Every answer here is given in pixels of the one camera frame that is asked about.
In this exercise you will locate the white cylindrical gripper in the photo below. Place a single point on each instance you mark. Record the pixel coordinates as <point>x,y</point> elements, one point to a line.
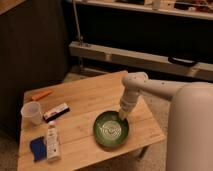
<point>127,102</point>

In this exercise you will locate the green ceramic bowl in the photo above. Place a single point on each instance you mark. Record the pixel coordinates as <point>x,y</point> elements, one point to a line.
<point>109,130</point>

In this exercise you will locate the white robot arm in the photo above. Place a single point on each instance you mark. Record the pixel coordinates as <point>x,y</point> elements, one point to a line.
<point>190,121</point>

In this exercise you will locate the white wooden shelf beam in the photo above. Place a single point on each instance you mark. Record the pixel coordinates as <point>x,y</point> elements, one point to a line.
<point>141,60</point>

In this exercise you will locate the small wooden table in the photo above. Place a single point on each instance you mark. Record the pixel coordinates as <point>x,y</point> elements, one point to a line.
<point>87,98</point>

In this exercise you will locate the black white red box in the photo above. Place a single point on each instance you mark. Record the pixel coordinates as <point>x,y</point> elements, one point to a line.
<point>56,112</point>

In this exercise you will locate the white tube bottle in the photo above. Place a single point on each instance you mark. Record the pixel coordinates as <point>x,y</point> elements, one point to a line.
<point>52,143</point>

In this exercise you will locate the orange marker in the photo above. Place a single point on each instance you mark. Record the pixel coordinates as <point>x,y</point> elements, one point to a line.
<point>41,95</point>

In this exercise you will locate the metal stand pole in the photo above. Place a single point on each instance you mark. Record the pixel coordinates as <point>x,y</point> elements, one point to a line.
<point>79,37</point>

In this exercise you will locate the blue folded cloth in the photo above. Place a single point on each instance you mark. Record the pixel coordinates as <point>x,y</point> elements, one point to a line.
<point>38,149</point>

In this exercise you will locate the translucent plastic cup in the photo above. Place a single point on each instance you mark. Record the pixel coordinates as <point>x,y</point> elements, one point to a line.
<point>32,111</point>

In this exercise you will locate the black handle on shelf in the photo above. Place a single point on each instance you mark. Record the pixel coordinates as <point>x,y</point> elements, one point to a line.
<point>182,62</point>

